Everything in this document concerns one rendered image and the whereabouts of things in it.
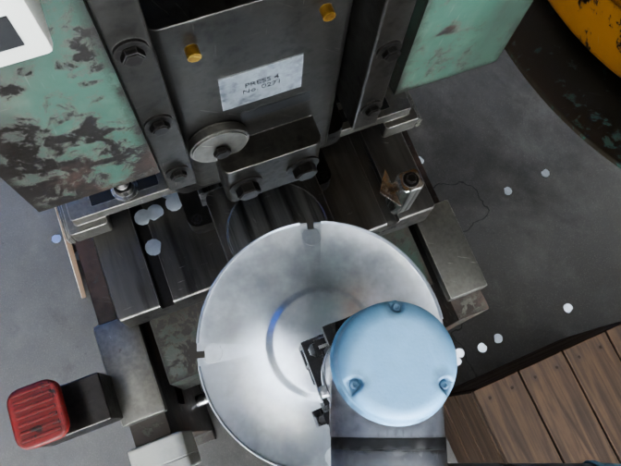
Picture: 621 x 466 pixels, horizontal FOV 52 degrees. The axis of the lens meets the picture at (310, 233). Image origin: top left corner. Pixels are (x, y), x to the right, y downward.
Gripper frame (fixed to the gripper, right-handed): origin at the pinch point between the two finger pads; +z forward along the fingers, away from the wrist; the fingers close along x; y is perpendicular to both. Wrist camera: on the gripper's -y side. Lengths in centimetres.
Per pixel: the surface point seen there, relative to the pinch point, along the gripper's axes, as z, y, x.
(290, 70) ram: -27.6, 26.4, -2.5
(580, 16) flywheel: -20.9, 26.3, -33.0
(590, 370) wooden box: 45, -11, -49
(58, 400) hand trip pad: 3.6, 12.6, 30.3
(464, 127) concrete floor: 80, 54, -65
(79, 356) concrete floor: 80, 32, 45
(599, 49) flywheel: -20.8, 22.4, -33.0
